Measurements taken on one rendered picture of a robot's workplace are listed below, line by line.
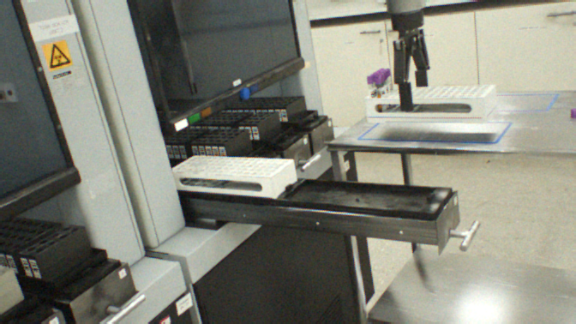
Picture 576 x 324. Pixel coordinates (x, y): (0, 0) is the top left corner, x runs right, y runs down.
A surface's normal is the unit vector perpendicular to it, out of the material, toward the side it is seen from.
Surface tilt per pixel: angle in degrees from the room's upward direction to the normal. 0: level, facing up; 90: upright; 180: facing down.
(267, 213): 90
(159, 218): 90
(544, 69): 90
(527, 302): 0
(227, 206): 90
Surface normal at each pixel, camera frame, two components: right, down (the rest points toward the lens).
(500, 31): -0.53, 0.37
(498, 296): -0.18, -0.93
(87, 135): 0.84, 0.04
